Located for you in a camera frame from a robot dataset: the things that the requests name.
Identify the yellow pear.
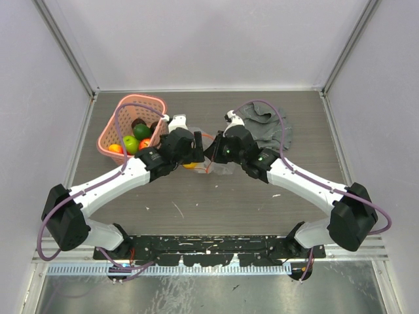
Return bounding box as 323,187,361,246
183,162,199,169

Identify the clear zip top bag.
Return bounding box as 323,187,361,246
189,126,236,175

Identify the pink plastic basket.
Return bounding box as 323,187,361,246
96,94,168,165

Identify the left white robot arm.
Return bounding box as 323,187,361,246
41,128,204,259

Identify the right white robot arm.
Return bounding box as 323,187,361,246
204,126,378,258

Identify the red apple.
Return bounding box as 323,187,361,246
139,138,151,150

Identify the grey cloth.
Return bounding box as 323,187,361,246
234,99,293,151

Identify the dark green avocado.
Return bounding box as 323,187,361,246
132,124,152,141

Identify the green apple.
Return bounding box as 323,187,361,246
122,135,139,155

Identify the red yellow mango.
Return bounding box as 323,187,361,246
108,144,123,154

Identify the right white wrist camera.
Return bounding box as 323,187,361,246
225,110,244,131

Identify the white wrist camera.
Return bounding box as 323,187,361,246
162,114,188,133
225,110,244,131

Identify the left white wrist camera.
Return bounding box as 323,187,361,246
162,114,188,133

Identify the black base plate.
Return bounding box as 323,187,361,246
93,234,327,268

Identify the slotted cable duct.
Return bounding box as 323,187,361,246
46,262,292,276

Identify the left aluminium frame post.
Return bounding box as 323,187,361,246
32,0,97,97

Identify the aluminium frame post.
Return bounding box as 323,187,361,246
32,0,97,97
322,0,384,96

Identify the right aluminium frame post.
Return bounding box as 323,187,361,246
322,0,384,96

